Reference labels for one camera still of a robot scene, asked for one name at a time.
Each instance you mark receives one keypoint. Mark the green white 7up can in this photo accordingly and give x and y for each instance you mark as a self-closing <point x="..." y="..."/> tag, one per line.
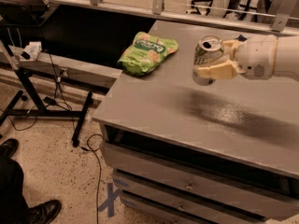
<point x="208" y="50"/>

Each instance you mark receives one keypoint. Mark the black office chair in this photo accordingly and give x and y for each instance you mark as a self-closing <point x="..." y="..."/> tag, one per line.
<point x="10" y="8"/>

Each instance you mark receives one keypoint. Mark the black leather shoe front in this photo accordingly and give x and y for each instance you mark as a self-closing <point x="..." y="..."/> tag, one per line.
<point x="43" y="213"/>

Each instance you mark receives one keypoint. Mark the black leather shoe rear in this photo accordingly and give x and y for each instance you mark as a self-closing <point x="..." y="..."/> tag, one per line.
<point x="9" y="147"/>

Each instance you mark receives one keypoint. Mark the dark blue snack packet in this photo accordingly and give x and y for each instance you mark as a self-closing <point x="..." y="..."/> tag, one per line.
<point x="241" y="38"/>

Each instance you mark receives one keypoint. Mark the green rice chip bag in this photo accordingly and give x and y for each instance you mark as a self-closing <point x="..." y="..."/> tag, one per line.
<point x="146" y="53"/>

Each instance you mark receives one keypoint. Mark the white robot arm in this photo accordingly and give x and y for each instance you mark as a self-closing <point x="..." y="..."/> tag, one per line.
<point x="286" y="59"/>

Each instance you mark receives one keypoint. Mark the black leather shoe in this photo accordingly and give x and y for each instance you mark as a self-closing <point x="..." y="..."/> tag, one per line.
<point x="43" y="213"/>
<point x="9" y="147"/>

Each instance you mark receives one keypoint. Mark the grey drawer cabinet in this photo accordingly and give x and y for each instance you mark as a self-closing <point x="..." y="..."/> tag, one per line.
<point x="227" y="153"/>

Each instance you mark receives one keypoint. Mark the metal window rail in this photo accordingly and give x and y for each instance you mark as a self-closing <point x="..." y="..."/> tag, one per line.
<point x="248" y="15"/>

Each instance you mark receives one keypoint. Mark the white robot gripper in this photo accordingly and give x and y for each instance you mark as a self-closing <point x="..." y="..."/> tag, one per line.
<point x="257" y="57"/>

